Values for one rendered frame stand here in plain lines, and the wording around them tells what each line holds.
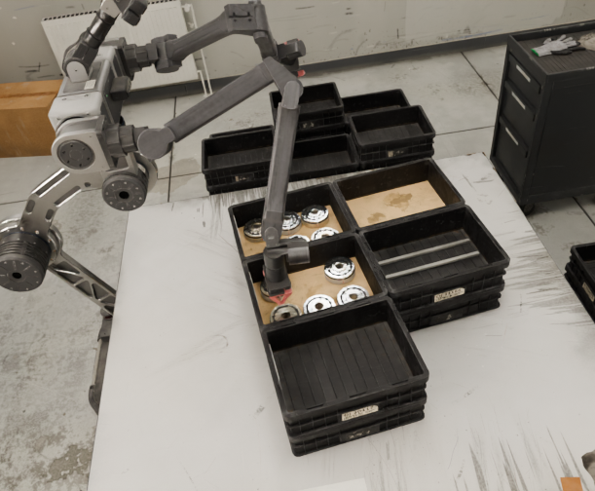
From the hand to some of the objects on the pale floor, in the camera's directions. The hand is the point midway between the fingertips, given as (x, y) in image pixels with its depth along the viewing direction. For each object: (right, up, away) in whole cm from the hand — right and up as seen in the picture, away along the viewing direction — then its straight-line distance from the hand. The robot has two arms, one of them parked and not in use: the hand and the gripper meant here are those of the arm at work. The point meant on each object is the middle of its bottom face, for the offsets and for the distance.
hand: (278, 294), depth 172 cm
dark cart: (+155, +47, +164) cm, 231 cm away
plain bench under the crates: (+27, -60, +71) cm, 97 cm away
